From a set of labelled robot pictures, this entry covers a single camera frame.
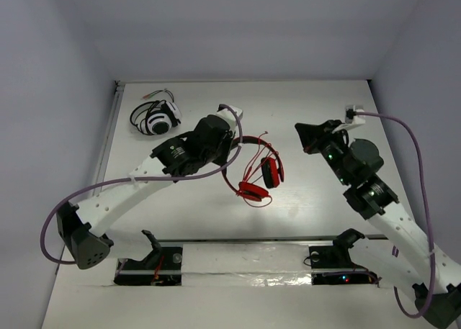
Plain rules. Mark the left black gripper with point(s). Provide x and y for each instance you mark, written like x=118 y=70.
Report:
x=223 y=142

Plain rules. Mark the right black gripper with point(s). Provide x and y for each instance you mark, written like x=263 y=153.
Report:
x=312 y=136

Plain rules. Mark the red headphones with cable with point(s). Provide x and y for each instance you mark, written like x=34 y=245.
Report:
x=263 y=172

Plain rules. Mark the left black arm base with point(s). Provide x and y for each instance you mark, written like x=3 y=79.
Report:
x=161 y=267

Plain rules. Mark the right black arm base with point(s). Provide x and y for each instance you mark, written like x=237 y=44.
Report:
x=331 y=264

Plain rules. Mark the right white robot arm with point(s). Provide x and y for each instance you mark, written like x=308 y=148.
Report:
x=418 y=267

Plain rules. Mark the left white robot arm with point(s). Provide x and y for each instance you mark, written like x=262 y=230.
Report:
x=83 y=225

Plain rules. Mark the white black headphones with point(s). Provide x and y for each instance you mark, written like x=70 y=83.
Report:
x=158 y=114

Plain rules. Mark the white foil-taped panel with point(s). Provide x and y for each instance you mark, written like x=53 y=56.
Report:
x=245 y=265

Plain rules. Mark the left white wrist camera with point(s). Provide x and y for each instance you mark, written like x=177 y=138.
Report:
x=230 y=114

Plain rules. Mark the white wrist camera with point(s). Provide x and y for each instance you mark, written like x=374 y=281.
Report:
x=352 y=118
x=230 y=114

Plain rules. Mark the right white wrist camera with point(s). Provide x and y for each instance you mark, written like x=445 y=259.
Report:
x=352 y=118

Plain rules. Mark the aluminium side rail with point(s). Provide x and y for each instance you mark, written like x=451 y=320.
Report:
x=101 y=164

